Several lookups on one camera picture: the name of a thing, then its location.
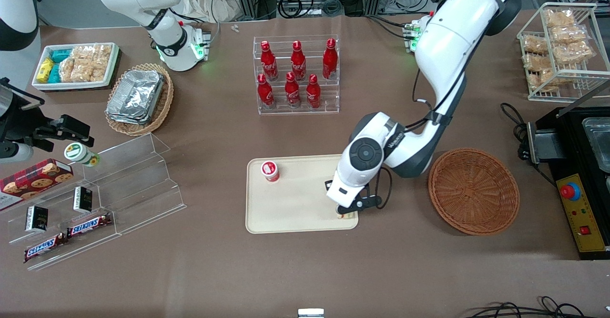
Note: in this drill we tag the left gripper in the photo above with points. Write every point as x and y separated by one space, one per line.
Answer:
328 184

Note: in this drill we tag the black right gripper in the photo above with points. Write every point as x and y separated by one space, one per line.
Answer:
20 123

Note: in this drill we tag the triangle sandwich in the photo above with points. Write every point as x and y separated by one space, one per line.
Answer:
347 216

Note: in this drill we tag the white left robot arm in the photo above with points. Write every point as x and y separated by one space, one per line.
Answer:
452 41

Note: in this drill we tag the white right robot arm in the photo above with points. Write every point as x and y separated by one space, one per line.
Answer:
162 3

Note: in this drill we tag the beige plastic tray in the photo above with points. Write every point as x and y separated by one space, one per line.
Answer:
295 208

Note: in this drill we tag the oval light wicker basket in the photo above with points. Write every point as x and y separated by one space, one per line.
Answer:
162 103

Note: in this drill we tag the round brown wicker basket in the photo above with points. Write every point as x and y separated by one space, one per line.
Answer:
474 191

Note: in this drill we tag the green lid cup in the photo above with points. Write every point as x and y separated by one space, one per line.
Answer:
78 153

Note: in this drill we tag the white rectangular snack bin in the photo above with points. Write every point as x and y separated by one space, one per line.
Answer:
76 85

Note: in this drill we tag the clear bag of crackers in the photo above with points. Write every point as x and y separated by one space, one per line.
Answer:
573 52
560 18
535 45
103 53
82 52
543 80
68 70
538 62
91 71
568 34

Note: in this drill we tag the red tartan cookie box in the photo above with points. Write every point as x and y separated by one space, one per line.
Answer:
33 179

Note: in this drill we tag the teal snack packet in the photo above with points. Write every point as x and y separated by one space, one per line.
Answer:
61 55
55 74

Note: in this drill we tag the small black box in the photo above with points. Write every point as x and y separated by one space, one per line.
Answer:
36 219
83 200

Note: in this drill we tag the stacked aluminium foil trays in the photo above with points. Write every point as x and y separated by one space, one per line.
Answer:
136 96

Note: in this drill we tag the yellow snack packet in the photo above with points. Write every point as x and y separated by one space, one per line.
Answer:
45 70

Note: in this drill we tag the clear acrylic stepped shelf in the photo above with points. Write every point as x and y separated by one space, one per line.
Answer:
138 184

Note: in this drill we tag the Snickers chocolate bar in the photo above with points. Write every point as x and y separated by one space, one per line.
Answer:
89 225
45 247

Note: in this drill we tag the red lid yogurt cup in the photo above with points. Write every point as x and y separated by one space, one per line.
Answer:
270 171

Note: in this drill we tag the clear acrylic bottle rack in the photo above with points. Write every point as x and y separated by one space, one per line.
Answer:
329 103

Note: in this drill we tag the small white object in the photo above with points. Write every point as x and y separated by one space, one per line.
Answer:
310 313

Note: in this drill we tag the red cola bottle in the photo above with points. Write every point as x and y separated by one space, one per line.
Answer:
269 63
265 94
298 63
313 93
330 60
292 93

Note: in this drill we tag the black power plug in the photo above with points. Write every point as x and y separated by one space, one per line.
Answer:
523 152

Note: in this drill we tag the white cloth bag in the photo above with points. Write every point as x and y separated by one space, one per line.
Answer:
209 1

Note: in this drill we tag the small white clip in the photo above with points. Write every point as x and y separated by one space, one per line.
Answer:
235 27

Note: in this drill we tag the red emergency stop button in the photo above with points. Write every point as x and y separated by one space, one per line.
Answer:
570 191

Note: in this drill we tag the black fryer machine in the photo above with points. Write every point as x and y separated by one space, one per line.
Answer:
572 137

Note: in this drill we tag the yellow control panel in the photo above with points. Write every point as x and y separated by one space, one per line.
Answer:
582 213

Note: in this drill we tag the steel fryer pan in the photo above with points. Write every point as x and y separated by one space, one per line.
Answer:
598 141

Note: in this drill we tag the grey metal bar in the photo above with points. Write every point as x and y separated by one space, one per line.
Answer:
584 97

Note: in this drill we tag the small red panel switch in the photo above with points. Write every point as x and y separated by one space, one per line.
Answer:
585 230

